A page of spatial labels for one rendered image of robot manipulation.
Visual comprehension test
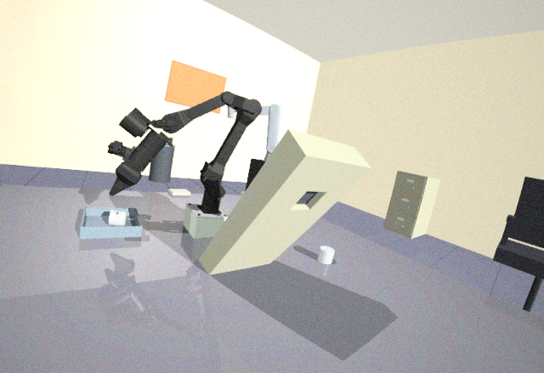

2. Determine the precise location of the white cylinder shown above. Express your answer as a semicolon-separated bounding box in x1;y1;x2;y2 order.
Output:
317;246;335;264

